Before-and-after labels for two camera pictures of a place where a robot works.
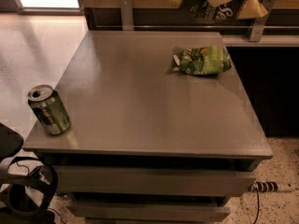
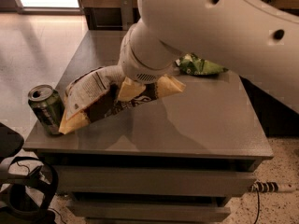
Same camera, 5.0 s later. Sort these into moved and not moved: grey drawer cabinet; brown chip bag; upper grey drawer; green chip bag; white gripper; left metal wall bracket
Moved: white gripper; brown chip bag
Not moved: grey drawer cabinet; upper grey drawer; left metal wall bracket; green chip bag
